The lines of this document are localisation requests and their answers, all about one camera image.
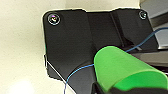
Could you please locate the small green bowl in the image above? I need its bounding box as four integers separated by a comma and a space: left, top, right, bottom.
92, 45, 168, 94

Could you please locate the black robot base strut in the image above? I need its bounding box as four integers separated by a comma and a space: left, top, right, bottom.
124, 49, 168, 72

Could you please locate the blue cable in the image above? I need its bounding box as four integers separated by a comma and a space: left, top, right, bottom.
63, 28, 168, 94

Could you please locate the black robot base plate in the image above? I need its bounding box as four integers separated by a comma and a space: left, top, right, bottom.
42, 9, 161, 94

